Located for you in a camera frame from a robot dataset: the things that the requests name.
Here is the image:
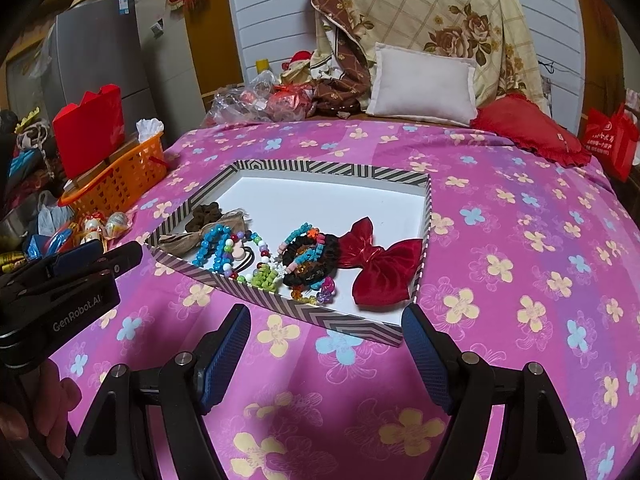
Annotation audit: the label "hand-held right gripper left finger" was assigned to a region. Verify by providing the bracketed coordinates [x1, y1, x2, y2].
[65, 302, 253, 480]

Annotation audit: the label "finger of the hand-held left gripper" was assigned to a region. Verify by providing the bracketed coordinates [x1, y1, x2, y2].
[99, 240, 144, 277]
[51, 238, 105, 277]

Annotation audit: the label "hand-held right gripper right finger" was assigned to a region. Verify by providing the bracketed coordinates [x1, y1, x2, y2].
[400, 302, 591, 480]

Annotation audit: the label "striped shallow cardboard box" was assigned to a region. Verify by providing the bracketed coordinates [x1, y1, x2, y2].
[144, 159, 433, 347]

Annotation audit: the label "green bead bracelet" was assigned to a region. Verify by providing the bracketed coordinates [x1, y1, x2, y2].
[250, 265, 279, 291]

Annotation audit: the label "blue bead bracelet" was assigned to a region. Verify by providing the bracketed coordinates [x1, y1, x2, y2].
[192, 224, 236, 271]

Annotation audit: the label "pastel bead bracelet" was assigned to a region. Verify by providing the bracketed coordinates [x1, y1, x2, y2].
[220, 230, 275, 281]

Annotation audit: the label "black scrunchie with colourful beads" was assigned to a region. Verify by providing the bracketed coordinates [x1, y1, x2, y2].
[277, 225, 343, 306]

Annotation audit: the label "person's left hand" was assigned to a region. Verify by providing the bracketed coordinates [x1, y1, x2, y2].
[0, 359, 83, 453]

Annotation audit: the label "blue snack packets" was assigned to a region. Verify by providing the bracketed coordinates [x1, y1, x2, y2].
[22, 227, 81, 263]

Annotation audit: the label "orange plastic basket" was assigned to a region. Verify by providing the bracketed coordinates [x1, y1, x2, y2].
[60, 132, 168, 221]

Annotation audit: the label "dark brown scrunchie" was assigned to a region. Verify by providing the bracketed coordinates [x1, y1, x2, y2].
[187, 203, 221, 233]

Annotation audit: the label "red velvet hair bow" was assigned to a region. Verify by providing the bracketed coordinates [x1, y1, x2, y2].
[336, 217, 425, 306]

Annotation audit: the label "tan fabric hair bow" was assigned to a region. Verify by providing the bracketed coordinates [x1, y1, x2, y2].
[162, 210, 251, 256]

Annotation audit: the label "red cardboard box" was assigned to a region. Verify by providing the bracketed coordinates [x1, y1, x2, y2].
[52, 85, 126, 179]

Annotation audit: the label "pink floral bedsheet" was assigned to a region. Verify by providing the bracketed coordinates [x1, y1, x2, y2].
[47, 120, 640, 480]

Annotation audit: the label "white tissue paper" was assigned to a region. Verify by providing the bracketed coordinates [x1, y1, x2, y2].
[136, 117, 166, 144]

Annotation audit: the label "clear plastic bag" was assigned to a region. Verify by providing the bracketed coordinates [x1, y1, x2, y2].
[207, 70, 282, 125]

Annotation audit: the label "grey refrigerator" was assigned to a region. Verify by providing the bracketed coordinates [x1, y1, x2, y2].
[42, 0, 161, 128]

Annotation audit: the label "red snack packet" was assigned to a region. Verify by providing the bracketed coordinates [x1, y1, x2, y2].
[269, 85, 315, 120]

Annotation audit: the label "red frilled pillow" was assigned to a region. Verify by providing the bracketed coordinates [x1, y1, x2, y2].
[470, 95, 592, 168]

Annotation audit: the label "red plush toy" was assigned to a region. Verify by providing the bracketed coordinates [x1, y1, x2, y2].
[281, 50, 315, 78]

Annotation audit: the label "brown patterned cloth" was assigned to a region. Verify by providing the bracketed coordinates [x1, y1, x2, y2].
[287, 0, 373, 116]

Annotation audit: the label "white small pillow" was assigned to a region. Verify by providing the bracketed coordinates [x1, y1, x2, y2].
[365, 42, 479, 128]

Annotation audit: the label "red shopping bag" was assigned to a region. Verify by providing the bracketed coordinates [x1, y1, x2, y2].
[580, 104, 640, 183]

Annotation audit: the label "cream floral quilt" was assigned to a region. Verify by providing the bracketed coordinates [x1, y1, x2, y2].
[310, 0, 551, 111]

